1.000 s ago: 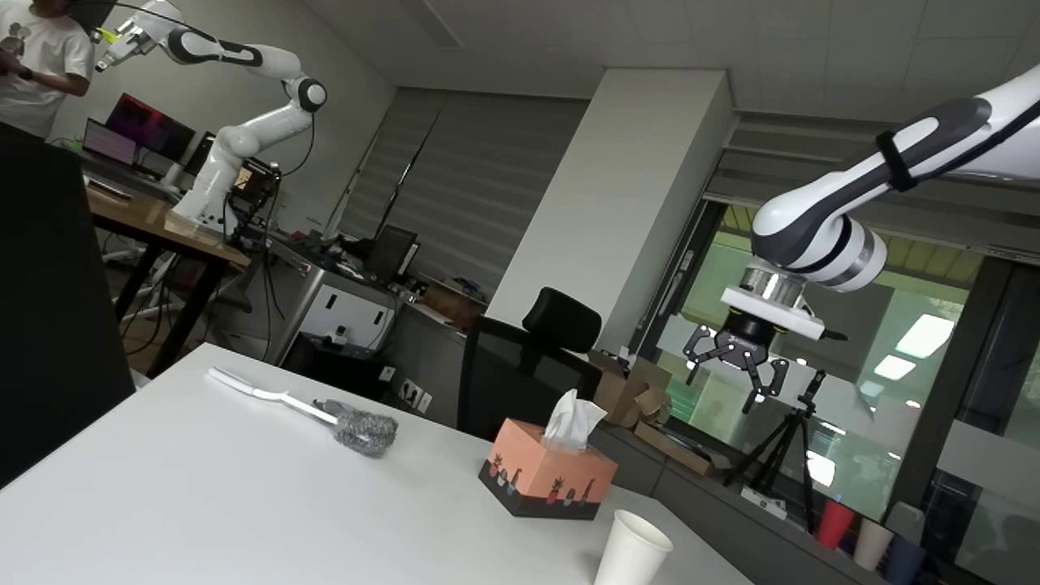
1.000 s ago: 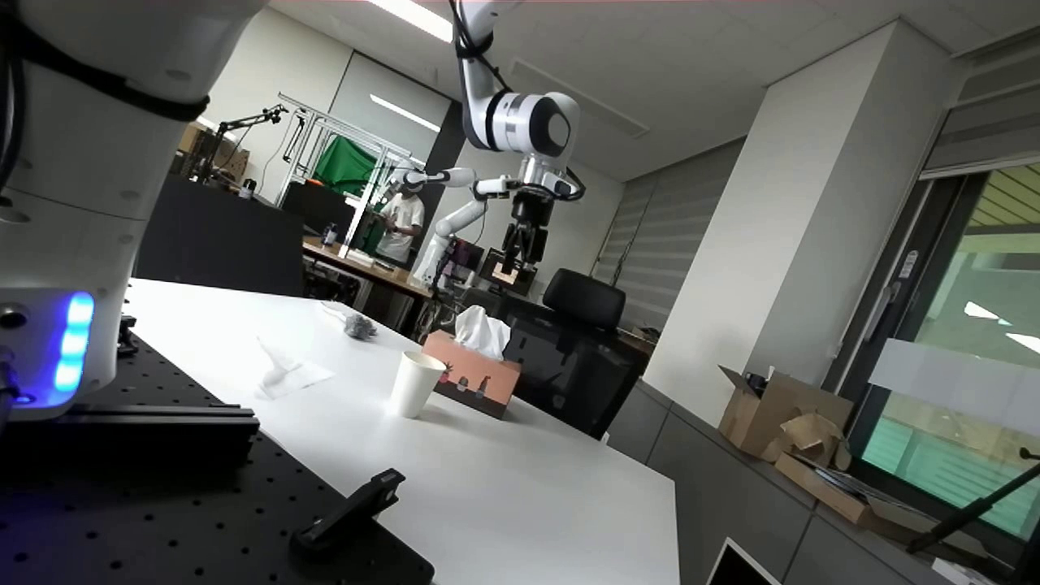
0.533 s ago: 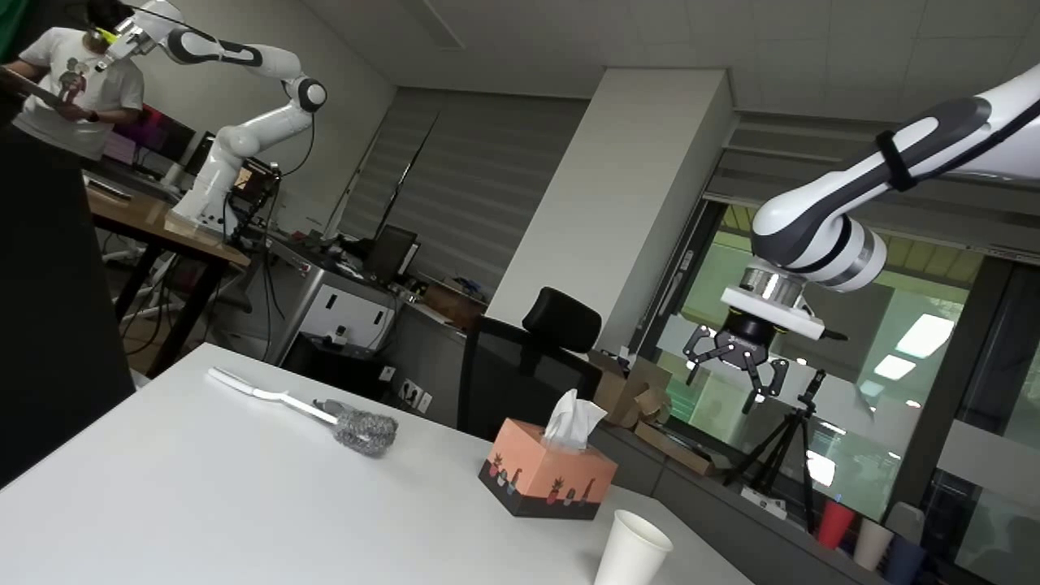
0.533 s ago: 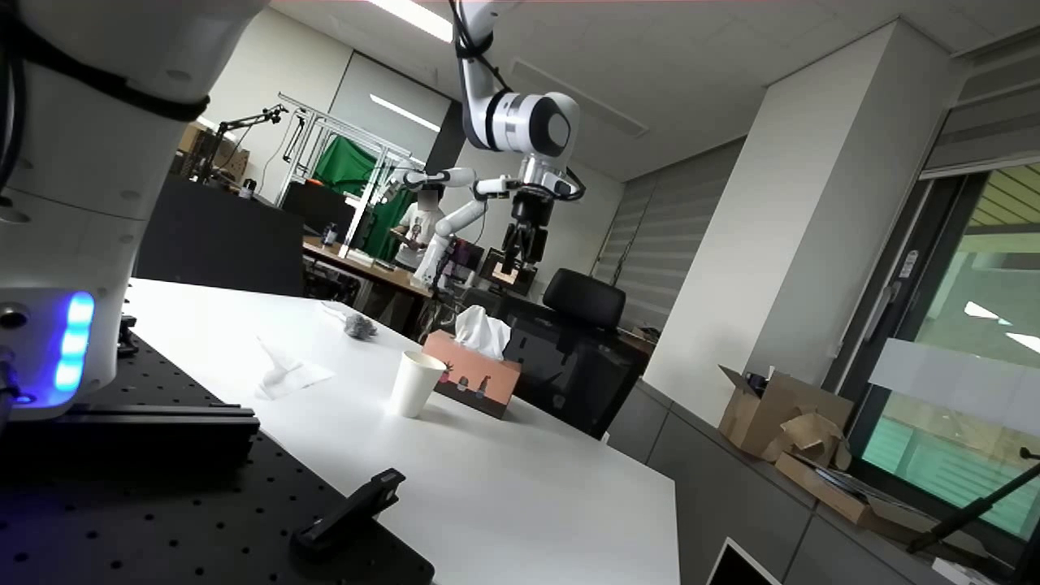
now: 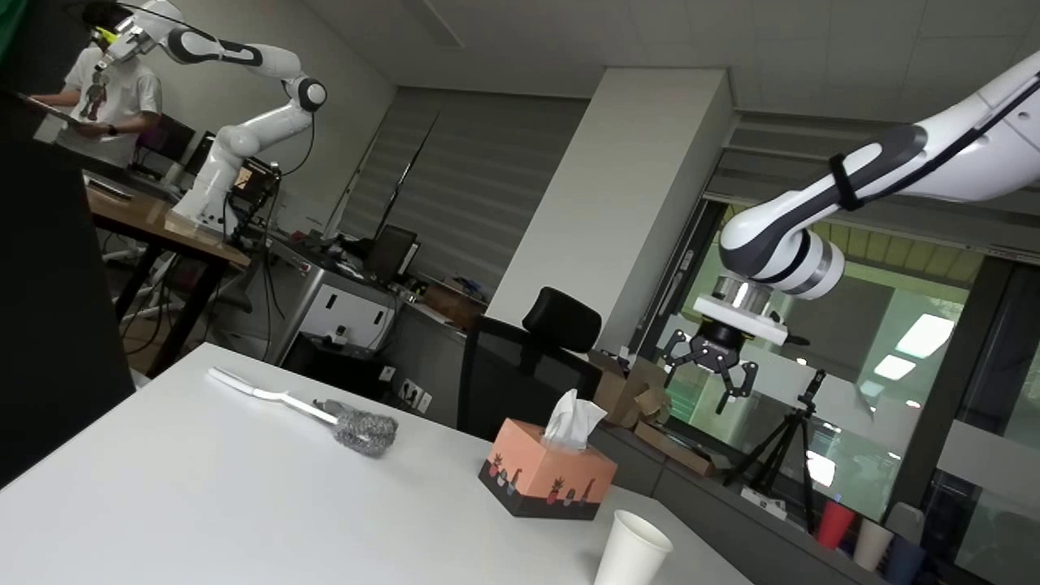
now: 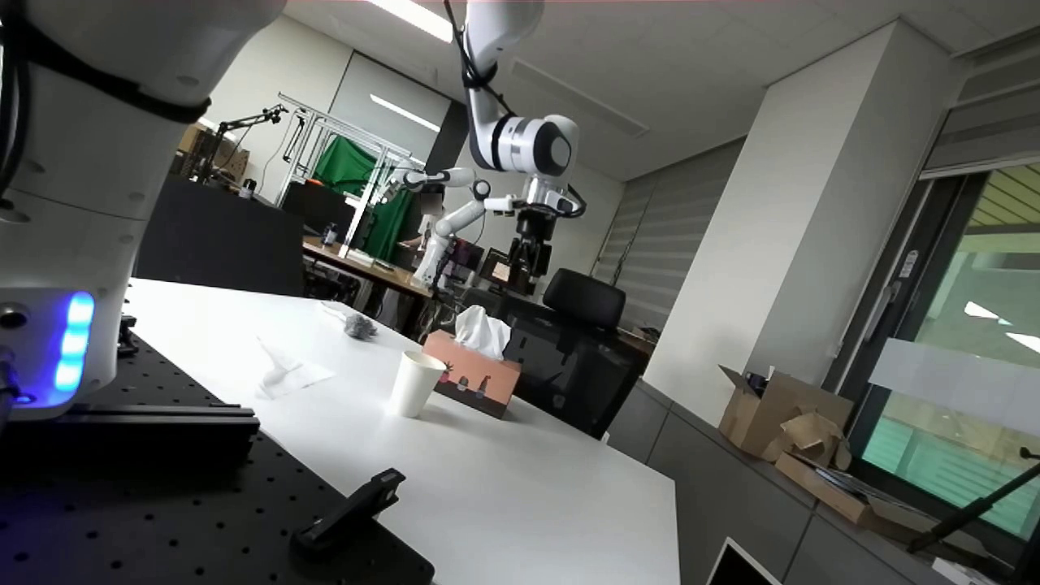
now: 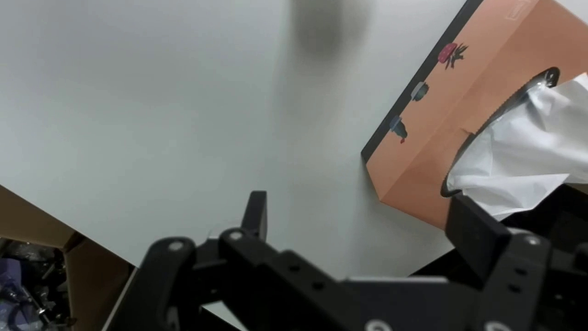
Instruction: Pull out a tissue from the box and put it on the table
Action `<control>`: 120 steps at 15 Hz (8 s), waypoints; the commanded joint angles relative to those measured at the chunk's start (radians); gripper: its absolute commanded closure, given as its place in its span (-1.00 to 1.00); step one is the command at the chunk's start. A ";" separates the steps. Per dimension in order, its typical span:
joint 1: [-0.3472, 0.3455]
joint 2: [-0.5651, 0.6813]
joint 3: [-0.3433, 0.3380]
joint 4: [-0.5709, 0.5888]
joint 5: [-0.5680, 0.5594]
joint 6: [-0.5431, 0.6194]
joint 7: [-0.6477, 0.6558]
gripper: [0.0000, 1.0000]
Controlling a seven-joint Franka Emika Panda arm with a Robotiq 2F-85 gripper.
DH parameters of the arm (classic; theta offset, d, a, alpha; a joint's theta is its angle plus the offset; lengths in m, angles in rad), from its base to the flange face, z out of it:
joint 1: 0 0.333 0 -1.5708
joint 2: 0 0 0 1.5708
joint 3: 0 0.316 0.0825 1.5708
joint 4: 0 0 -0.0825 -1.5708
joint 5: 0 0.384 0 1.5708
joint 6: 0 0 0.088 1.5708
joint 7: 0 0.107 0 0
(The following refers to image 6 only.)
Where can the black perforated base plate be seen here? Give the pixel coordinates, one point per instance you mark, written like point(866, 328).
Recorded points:
point(159, 481)

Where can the black camera tripod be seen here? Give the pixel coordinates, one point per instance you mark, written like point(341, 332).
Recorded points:
point(977, 508)

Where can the orange tissue box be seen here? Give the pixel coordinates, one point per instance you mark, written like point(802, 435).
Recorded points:
point(471, 377)

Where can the brown cardboard box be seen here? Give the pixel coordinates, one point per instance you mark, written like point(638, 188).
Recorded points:
point(780, 413)

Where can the black office chair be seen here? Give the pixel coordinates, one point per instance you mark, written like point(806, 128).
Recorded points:
point(570, 353)

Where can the black clamp on plate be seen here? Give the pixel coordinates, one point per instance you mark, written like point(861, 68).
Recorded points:
point(360, 508)

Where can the wooden background desk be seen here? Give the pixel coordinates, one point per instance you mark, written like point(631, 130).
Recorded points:
point(366, 269)

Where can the white paper cup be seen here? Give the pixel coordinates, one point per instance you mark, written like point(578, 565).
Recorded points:
point(414, 380)

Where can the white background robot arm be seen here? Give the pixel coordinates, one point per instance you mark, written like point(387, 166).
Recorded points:
point(482, 204)

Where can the white tissue sheet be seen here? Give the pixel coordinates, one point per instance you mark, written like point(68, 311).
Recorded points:
point(482, 332)

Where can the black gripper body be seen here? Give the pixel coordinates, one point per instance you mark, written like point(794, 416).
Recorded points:
point(532, 248)

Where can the white main robot arm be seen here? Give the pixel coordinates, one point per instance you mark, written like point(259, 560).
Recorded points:
point(506, 139)

